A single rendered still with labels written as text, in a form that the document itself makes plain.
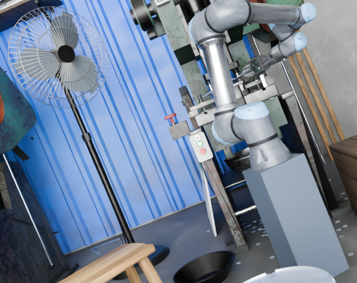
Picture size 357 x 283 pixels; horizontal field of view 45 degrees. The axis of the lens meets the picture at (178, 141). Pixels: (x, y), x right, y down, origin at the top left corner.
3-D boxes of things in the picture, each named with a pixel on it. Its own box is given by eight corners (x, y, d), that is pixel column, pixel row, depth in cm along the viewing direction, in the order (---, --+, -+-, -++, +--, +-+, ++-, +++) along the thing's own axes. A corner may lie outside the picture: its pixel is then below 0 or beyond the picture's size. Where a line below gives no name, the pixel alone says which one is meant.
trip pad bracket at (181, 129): (200, 154, 217) (185, 118, 216) (181, 161, 218) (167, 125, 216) (200, 153, 223) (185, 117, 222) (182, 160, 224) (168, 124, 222)
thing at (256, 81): (276, 82, 234) (269, 64, 233) (247, 94, 235) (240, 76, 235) (275, 82, 240) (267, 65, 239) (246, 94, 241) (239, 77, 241)
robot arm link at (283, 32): (289, 5, 188) (303, 26, 190) (271, 16, 197) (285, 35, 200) (280, 14, 184) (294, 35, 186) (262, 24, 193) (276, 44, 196)
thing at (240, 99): (254, 104, 209) (243, 78, 208) (226, 115, 210) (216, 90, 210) (248, 104, 234) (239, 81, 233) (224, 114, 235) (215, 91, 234)
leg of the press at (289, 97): (355, 210, 208) (286, 33, 203) (332, 219, 209) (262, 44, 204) (309, 178, 300) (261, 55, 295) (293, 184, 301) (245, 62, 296)
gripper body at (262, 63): (247, 61, 207) (266, 49, 199) (255, 58, 213) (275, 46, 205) (254, 76, 207) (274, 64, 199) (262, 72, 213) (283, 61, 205)
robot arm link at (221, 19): (220, -12, 155) (315, -3, 180) (203, 1, 164) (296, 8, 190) (226, 19, 154) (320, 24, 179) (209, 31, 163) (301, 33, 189)
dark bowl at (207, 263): (243, 282, 180) (236, 267, 180) (176, 307, 183) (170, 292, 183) (238, 257, 210) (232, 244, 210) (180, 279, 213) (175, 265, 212)
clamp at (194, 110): (218, 106, 237) (211, 88, 236) (189, 118, 238) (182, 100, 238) (217, 106, 243) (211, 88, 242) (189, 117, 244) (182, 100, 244)
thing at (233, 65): (242, 69, 230) (238, 60, 230) (206, 84, 232) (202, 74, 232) (239, 72, 246) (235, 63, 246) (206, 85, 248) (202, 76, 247)
